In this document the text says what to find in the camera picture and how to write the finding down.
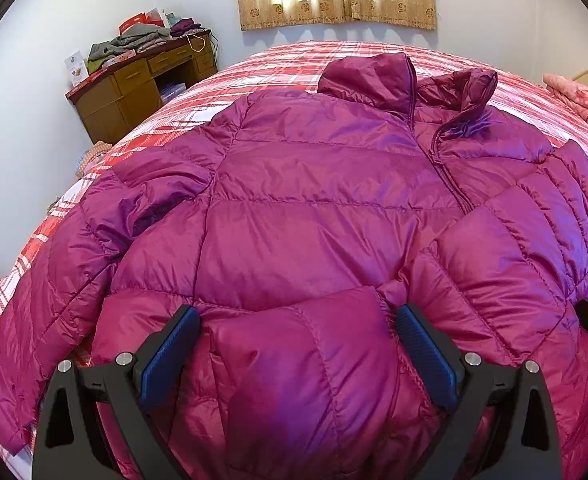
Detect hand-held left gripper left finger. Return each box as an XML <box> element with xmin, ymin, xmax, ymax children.
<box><xmin>31</xmin><ymin>304</ymin><xmax>202</xmax><ymax>480</ymax></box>

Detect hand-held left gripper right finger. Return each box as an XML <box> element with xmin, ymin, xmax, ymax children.
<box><xmin>395</xmin><ymin>304</ymin><xmax>564</xmax><ymax>480</ymax></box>

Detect magenta puffer jacket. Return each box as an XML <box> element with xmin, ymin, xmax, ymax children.
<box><xmin>0</xmin><ymin>52</ymin><xmax>588</xmax><ymax>480</ymax></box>

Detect grey and green clothes pile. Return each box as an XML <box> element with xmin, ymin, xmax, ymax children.
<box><xmin>86</xmin><ymin>22</ymin><xmax>172</xmax><ymax>76</ymax></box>

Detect purple folded clothes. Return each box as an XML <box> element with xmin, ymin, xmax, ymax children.
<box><xmin>169</xmin><ymin>17</ymin><xmax>201</xmax><ymax>39</ymax></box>

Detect patterned cloth on floor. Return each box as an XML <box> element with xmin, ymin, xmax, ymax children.
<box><xmin>74</xmin><ymin>141</ymin><xmax>113</xmax><ymax>179</ymax></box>

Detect pink floral pillow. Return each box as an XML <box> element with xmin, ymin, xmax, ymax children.
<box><xmin>543</xmin><ymin>74</ymin><xmax>588</xmax><ymax>148</ymax></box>

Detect brown wooden desk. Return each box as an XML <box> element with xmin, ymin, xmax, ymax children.
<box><xmin>65</xmin><ymin>30</ymin><xmax>220</xmax><ymax>145</ymax></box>

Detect blue package under desk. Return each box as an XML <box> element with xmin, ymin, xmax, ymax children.
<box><xmin>159</xmin><ymin>82</ymin><xmax>188</xmax><ymax>106</ymax></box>

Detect long flat red box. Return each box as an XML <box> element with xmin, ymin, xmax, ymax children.
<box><xmin>66</xmin><ymin>69</ymin><xmax>106</xmax><ymax>99</ymax></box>

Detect flat pink box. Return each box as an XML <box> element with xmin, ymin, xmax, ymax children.
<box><xmin>101</xmin><ymin>50</ymin><xmax>138</xmax><ymax>69</ymax></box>

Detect white picture box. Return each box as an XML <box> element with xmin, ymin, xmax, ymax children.
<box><xmin>64</xmin><ymin>50</ymin><xmax>88</xmax><ymax>87</ymax></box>

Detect bed with red plaid sheet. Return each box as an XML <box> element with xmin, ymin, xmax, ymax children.
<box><xmin>0</xmin><ymin>39</ymin><xmax>588</xmax><ymax>480</ymax></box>

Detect red cardboard box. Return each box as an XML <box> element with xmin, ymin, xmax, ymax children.
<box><xmin>119</xmin><ymin>14</ymin><xmax>151</xmax><ymax>36</ymax></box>

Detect white paper bag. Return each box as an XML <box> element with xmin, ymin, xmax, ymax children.
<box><xmin>141</xmin><ymin>7</ymin><xmax>169</xmax><ymax>28</ymax></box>

